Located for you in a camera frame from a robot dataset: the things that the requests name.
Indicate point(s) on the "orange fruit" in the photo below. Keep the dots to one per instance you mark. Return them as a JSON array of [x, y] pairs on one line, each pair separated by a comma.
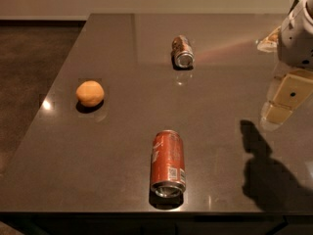
[[90, 93]]

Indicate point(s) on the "brown silver soda can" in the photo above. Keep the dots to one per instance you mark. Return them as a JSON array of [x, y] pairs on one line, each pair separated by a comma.
[[182, 52]]

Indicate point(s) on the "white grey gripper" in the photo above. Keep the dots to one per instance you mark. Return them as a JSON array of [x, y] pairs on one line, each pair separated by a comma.
[[295, 41]]

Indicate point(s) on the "red coke can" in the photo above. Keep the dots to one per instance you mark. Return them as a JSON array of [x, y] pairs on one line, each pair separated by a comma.
[[168, 175]]

